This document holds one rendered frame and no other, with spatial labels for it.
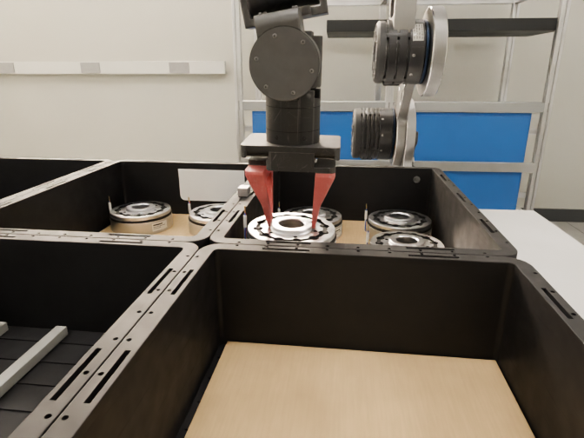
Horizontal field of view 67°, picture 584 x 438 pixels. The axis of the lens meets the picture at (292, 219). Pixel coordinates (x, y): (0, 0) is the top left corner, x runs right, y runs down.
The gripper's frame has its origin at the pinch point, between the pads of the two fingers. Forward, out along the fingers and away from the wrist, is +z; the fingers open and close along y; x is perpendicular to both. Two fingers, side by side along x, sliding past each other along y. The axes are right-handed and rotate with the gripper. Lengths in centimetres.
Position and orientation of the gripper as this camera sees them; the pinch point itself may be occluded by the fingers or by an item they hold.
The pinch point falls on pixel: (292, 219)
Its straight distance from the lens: 50.6
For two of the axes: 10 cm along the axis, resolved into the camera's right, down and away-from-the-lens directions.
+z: -0.1, 9.3, 3.7
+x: 1.0, -3.7, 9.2
